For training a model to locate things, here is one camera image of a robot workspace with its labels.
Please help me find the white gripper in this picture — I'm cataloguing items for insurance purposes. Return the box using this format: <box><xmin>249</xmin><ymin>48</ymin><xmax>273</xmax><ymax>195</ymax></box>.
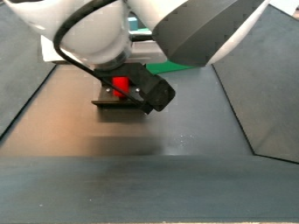
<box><xmin>41</xmin><ymin>36</ymin><xmax>166</xmax><ymax>64</ymax></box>

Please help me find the red double-square block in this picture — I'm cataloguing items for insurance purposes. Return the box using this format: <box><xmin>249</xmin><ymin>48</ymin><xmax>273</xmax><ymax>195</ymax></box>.
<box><xmin>112</xmin><ymin>77</ymin><xmax>129</xmax><ymax>97</ymax></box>

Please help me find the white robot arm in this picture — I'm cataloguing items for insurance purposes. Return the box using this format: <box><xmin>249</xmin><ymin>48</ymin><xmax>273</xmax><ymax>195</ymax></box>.
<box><xmin>3</xmin><ymin>0</ymin><xmax>269</xmax><ymax>69</ymax></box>

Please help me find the green foam shape board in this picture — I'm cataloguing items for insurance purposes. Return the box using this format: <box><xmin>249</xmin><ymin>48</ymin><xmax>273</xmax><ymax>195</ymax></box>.
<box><xmin>145</xmin><ymin>61</ymin><xmax>190</xmax><ymax>74</ymax></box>

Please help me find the blue rectangular block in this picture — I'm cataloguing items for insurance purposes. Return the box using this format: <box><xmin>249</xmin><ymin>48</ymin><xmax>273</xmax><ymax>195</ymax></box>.
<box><xmin>128</xmin><ymin>17</ymin><xmax>138</xmax><ymax>32</ymax></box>

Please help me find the black curved holder stand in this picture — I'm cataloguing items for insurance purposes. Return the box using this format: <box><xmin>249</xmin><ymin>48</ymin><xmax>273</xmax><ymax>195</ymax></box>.
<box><xmin>92</xmin><ymin>80</ymin><xmax>142</xmax><ymax>109</ymax></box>

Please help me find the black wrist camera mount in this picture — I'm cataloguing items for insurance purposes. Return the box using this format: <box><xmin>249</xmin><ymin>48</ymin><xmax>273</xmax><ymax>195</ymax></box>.
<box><xmin>94</xmin><ymin>63</ymin><xmax>174</xmax><ymax>114</ymax></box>

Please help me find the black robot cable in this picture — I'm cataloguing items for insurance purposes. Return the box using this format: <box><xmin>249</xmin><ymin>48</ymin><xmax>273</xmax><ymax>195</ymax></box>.
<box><xmin>51</xmin><ymin>0</ymin><xmax>145</xmax><ymax>108</ymax></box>

